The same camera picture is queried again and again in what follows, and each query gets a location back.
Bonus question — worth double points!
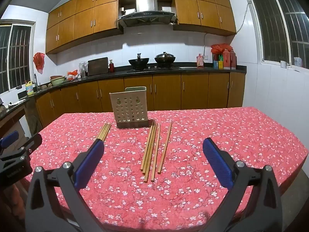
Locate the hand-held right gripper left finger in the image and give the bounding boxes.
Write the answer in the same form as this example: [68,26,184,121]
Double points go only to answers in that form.
[25,139,114,232]

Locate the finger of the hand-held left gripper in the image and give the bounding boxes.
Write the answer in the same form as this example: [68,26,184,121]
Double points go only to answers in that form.
[0,133,43,162]
[0,130,20,150]

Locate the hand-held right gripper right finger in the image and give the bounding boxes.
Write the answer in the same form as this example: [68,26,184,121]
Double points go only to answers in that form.
[202,137,283,232]

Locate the beige perforated chopstick holder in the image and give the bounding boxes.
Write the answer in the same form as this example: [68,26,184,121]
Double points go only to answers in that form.
[109,86,149,129]

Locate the person's left hand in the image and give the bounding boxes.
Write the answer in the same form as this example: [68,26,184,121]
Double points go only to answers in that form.
[6,182,27,232]

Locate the red floral tablecloth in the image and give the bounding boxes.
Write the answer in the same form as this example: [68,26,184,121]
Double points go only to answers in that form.
[24,106,309,232]

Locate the yellow detergent bottle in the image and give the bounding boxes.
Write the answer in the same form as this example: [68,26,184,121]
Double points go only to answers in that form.
[25,81,35,96]

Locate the stacked bowls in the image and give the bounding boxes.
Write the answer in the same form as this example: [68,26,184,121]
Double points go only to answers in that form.
[50,75,67,86]

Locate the wooden base cabinets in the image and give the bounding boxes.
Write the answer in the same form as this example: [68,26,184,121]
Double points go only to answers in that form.
[35,72,246,128]

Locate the orange plastic bag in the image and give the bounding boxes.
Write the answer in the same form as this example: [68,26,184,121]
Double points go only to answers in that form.
[66,70,81,81]

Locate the red hanging plastic bag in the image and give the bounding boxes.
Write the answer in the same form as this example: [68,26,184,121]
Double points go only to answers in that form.
[33,52,46,75]

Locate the barred window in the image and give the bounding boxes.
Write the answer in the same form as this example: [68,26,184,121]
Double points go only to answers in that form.
[245,0,309,69]
[0,20,35,95]

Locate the clear plastic bag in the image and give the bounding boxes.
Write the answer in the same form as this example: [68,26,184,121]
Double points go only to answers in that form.
[79,61,89,78]

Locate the dark wooden cutting board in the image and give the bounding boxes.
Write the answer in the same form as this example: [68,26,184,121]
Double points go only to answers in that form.
[87,57,109,76]

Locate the black kitchen countertop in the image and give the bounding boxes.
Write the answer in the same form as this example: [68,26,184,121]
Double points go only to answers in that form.
[0,64,247,120]

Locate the black open wok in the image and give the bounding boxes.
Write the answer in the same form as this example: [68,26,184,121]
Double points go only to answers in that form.
[128,53,150,70]

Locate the gas stove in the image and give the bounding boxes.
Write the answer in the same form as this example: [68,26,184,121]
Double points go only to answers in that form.
[127,66,180,74]

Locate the red crumpled plastic bag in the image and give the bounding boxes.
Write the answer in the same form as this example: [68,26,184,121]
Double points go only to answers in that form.
[211,43,233,54]

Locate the black lidded wok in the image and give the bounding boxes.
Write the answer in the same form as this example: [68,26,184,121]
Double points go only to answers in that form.
[154,52,176,68]

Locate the steel range hood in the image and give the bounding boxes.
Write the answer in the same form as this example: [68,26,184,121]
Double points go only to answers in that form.
[117,0,178,27]

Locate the wooden wall cabinets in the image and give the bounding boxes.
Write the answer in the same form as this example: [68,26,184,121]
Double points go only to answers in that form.
[45,0,237,55]

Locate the white wall cable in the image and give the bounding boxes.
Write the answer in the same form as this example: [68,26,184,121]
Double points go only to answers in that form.
[204,3,250,56]

